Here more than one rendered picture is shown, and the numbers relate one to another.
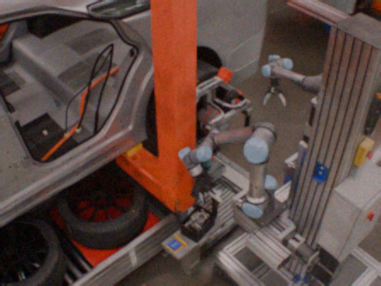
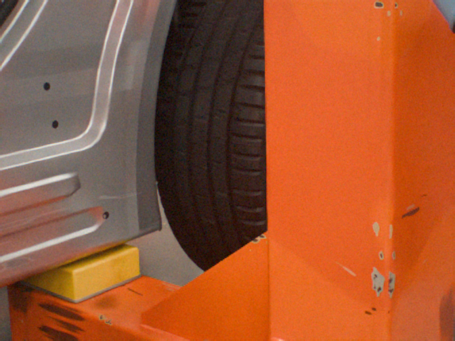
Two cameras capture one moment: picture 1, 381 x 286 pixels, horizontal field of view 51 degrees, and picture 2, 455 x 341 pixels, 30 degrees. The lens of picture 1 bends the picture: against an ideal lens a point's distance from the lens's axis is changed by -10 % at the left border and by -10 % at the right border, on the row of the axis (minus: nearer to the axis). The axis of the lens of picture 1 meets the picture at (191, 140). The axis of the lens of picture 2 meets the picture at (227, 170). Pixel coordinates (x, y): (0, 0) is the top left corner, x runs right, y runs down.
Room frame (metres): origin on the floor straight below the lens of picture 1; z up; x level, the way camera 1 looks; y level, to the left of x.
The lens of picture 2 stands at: (1.02, 0.32, 1.17)
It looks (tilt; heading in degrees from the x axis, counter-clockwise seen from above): 14 degrees down; 355
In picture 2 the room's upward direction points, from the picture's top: 2 degrees counter-clockwise
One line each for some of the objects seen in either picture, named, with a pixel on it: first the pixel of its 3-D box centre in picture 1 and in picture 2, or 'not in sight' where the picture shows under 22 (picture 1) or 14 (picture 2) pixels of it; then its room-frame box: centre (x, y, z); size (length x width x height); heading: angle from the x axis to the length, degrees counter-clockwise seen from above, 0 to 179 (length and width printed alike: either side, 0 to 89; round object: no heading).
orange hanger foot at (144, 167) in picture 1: (145, 159); (159, 298); (2.17, 0.32, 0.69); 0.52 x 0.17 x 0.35; 44
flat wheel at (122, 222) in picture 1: (103, 205); not in sight; (2.00, 0.64, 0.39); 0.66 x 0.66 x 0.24
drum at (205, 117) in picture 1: (213, 119); not in sight; (2.41, -0.16, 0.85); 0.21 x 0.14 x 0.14; 44
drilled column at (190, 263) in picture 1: (190, 254); not in sight; (1.70, 0.00, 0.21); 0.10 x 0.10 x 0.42; 44
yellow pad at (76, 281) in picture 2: (129, 145); (80, 265); (2.29, 0.44, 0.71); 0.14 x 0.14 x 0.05; 44
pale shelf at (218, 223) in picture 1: (193, 233); not in sight; (1.72, -0.02, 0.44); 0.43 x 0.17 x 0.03; 134
